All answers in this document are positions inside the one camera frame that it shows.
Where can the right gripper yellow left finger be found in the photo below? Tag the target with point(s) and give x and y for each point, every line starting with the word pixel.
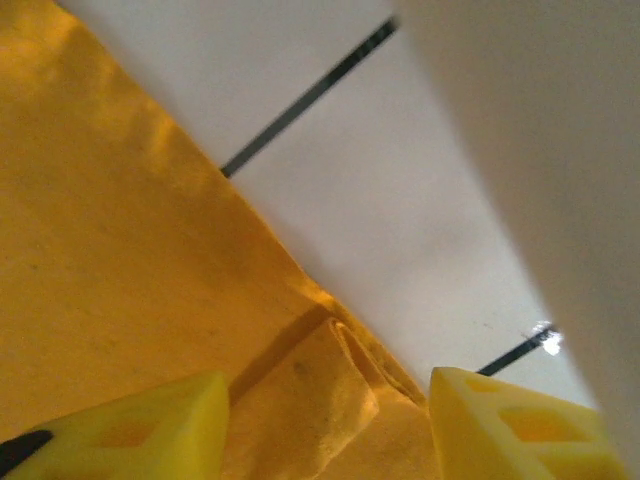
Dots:
pixel 150 430

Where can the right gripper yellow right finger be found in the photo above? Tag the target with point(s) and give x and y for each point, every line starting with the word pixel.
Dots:
pixel 515 430

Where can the yellow t-shirt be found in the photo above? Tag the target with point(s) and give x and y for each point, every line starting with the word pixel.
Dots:
pixel 125 250

